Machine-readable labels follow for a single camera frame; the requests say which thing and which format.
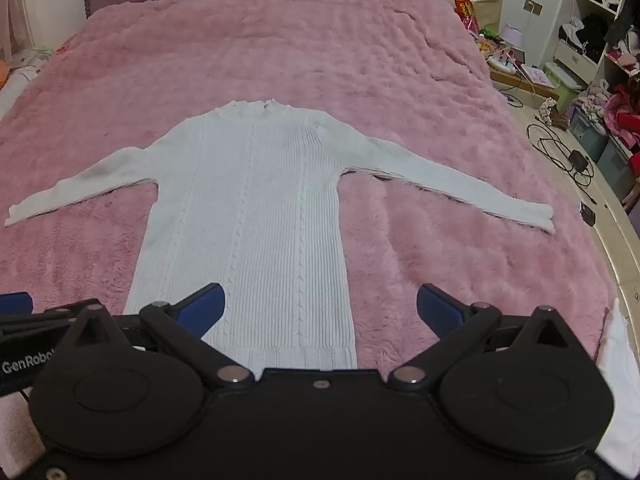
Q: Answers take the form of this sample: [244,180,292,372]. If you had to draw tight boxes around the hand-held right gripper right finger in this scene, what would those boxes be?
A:
[387,283,583,391]

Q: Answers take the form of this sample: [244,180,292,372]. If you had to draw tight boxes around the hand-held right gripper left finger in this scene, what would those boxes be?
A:
[64,283,256,391]

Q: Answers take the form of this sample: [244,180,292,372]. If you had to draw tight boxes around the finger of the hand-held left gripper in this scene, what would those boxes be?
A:
[0,291,77,338]

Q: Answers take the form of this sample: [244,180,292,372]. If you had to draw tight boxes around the white knit sweater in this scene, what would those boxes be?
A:
[4,100,557,374]

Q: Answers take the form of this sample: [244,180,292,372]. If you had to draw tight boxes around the pile of pink clothes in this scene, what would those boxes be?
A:
[580,77,640,148]

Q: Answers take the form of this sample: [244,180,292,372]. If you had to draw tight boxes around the white cloth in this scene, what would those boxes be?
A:
[594,297,640,467]

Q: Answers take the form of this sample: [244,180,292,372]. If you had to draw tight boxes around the grey storage bin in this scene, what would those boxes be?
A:
[569,105,610,163]
[597,137,638,201]

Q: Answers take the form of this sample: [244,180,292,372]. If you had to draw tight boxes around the low wooden table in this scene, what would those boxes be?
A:
[489,65,561,102]

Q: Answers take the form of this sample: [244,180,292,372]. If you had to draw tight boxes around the printed white pillow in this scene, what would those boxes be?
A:
[0,45,57,120]

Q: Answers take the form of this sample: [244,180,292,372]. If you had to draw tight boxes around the green lidded storage box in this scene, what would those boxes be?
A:
[543,62,584,112]

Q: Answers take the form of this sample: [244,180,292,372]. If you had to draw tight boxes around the pink fluffy blanket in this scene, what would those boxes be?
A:
[0,0,620,463]

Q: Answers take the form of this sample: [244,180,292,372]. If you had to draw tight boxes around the small white table lamp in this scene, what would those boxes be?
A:
[499,24,527,62]

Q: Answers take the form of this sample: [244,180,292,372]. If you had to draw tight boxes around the red snack bag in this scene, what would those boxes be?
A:
[453,0,482,37]

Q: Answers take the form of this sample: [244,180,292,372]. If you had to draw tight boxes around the white shelf unit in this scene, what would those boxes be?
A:
[552,0,640,88]

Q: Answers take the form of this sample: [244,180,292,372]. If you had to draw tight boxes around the black cable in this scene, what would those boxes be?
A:
[527,122,597,190]

